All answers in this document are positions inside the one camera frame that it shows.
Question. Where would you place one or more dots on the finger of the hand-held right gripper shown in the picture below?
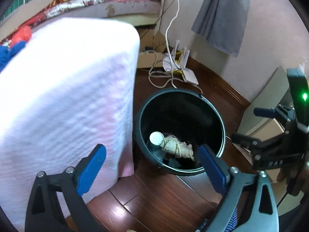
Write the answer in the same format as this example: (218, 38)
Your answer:
(246, 140)
(264, 112)

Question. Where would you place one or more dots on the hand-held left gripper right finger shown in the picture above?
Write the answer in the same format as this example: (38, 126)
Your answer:
(212, 169)

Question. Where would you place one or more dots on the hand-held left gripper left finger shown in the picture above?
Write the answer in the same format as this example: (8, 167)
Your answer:
(90, 171)

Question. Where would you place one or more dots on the beige paper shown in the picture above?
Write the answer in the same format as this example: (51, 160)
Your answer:
(177, 148)

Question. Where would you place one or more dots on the blue patterned paper cup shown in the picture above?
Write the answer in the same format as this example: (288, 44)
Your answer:
(156, 137)

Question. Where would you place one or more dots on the black trash bin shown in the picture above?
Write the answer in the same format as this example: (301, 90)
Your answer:
(183, 108)

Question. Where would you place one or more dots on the red mesh bag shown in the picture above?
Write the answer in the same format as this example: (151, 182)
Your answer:
(23, 35)

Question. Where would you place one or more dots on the person's right hand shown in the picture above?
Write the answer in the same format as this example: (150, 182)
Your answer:
(283, 174)

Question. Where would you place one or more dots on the light framed cabinet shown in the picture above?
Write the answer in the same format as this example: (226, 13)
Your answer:
(268, 89)

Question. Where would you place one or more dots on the blue striped cloth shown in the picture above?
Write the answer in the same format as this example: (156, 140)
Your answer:
(233, 222)

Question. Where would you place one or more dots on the white flat modem box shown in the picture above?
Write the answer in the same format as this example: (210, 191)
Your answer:
(190, 77)

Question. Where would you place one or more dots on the pink floral tablecloth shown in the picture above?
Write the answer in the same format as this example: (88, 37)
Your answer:
(60, 89)

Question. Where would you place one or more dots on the white router with antennas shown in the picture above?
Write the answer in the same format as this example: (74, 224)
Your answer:
(175, 60)

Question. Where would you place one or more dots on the grey curtain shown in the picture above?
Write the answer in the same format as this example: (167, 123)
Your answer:
(222, 17)

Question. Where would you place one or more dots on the cardboard box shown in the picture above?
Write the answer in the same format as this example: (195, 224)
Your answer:
(147, 59)

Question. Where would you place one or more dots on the black adapter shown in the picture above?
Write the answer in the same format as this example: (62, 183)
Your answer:
(147, 49)

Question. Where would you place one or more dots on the bed with floral sheet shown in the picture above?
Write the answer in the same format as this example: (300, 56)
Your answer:
(135, 7)

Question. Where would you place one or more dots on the window with green curtain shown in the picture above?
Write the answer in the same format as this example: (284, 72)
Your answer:
(14, 2)

